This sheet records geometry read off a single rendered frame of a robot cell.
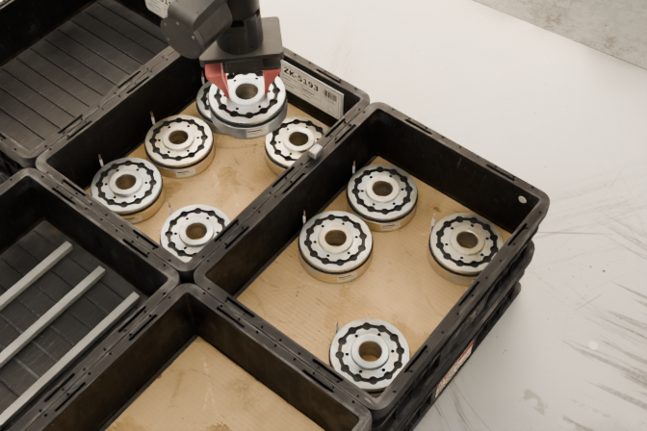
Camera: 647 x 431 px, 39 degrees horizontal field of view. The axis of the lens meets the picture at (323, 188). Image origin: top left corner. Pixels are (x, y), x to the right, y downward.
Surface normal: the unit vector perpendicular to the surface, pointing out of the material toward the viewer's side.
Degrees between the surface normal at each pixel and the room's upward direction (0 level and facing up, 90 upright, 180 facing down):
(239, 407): 0
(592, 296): 0
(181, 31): 93
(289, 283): 0
